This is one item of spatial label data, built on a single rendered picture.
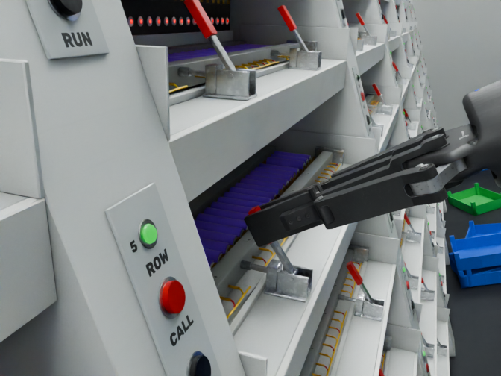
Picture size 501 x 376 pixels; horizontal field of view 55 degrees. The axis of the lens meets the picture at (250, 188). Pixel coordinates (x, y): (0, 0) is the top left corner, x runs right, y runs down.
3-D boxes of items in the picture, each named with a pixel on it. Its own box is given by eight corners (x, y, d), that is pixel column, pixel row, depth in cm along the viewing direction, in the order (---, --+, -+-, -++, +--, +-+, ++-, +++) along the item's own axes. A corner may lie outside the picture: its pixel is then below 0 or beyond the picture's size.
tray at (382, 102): (396, 118, 148) (403, 73, 144) (375, 176, 94) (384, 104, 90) (331, 113, 155) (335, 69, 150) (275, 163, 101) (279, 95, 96)
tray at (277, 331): (370, 191, 86) (376, 139, 83) (260, 478, 32) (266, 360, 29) (262, 176, 92) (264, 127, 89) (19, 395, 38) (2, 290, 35)
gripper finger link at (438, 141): (462, 178, 37) (464, 183, 36) (328, 228, 41) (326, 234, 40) (441, 130, 36) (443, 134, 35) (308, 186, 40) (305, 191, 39)
